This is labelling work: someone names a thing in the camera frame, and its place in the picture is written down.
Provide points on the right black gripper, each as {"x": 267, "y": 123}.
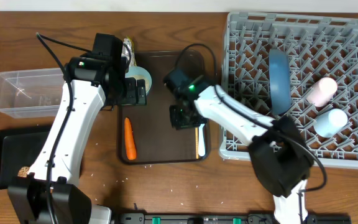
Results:
{"x": 177, "y": 121}

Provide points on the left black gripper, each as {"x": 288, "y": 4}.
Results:
{"x": 132, "y": 91}

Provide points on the light blue rice bowl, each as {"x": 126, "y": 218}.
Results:
{"x": 140, "y": 73}

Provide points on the light blue plastic spoon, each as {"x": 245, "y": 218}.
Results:
{"x": 201, "y": 142}

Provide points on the dark blue plate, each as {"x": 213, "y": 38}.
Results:
{"x": 279, "y": 81}

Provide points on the pink cup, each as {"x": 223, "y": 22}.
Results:
{"x": 322, "y": 91}

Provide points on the light blue cup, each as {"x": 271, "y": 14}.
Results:
{"x": 330, "y": 123}

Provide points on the wooden chopstick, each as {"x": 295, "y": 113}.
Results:
{"x": 196, "y": 143}

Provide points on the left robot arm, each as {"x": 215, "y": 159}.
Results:
{"x": 49, "y": 192}

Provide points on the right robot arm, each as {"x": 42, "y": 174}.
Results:
{"x": 279, "y": 157}

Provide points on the grey dishwasher rack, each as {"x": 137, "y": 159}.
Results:
{"x": 316, "y": 47}

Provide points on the crumpled silver foil wrapper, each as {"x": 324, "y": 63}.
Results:
{"x": 128, "y": 52}

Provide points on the dark brown serving tray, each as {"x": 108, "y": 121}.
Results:
{"x": 156, "y": 141}

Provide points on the orange carrot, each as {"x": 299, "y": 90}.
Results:
{"x": 130, "y": 147}

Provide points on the clear plastic bin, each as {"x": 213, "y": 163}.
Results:
{"x": 31, "y": 93}

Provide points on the black plastic bin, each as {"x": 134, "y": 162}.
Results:
{"x": 19, "y": 147}

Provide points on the brown food scrap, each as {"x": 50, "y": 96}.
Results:
{"x": 23, "y": 171}

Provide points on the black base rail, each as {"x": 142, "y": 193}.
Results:
{"x": 140, "y": 218}

